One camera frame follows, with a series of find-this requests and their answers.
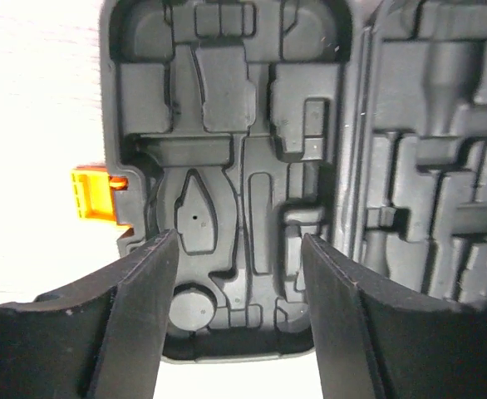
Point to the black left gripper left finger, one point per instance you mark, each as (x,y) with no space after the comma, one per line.
(101,336)

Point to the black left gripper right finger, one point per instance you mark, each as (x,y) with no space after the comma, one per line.
(375,338)

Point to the black plastic tool case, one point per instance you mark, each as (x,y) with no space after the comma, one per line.
(245,126)

